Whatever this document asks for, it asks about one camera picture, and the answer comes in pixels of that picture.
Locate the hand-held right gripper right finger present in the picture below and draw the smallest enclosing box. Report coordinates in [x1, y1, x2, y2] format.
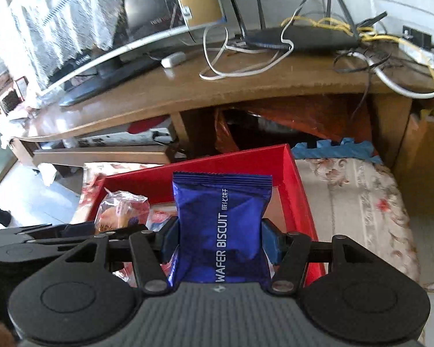
[261, 219, 370, 294]

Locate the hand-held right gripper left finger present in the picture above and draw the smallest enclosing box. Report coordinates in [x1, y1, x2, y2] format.
[62, 217, 180, 294]

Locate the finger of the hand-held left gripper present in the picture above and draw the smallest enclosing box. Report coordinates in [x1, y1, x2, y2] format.
[7, 223, 150, 248]

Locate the clear packet with red cartoon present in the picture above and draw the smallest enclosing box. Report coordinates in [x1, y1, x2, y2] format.
[148, 205, 179, 232]

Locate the red cardboard box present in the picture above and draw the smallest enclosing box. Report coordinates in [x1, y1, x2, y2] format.
[81, 144, 327, 290]

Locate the orange pastry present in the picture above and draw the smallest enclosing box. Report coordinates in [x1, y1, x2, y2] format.
[95, 189, 150, 233]

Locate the blue wafer biscuit packet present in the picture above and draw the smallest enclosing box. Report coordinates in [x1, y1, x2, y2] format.
[167, 171, 274, 287]

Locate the silver set-top box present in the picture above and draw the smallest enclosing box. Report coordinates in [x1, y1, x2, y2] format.
[76, 129, 174, 149]

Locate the orange plastic bag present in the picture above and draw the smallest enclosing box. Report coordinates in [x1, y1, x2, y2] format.
[213, 106, 372, 153]

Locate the wooden television stand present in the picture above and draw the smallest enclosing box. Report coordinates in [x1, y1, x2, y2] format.
[12, 25, 434, 178]

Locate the white charger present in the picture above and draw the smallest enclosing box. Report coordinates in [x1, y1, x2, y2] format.
[161, 52, 187, 69]

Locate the black router with antennas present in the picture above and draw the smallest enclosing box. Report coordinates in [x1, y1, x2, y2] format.
[222, 0, 388, 50]

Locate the white lace cloth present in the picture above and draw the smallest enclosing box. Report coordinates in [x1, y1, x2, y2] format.
[8, 0, 131, 88]

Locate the flat screen television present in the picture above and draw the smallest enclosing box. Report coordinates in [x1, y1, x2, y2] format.
[45, 0, 200, 108]

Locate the white power strip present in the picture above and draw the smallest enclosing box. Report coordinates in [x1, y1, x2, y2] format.
[397, 41, 434, 68]

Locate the white cable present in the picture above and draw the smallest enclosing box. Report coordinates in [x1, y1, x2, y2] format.
[198, 14, 296, 81]

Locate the grey cable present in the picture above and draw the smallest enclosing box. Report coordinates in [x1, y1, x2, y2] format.
[374, 48, 434, 99]

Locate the yellow cable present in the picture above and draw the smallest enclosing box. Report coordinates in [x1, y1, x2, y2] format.
[281, 16, 434, 106]

